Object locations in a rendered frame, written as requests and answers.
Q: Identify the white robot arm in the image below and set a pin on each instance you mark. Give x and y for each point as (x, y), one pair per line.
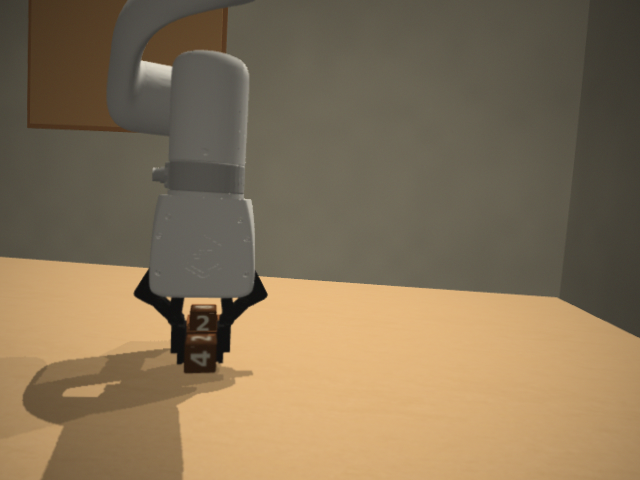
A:
(206, 115)

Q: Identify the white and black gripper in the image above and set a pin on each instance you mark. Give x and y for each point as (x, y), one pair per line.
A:
(205, 251)

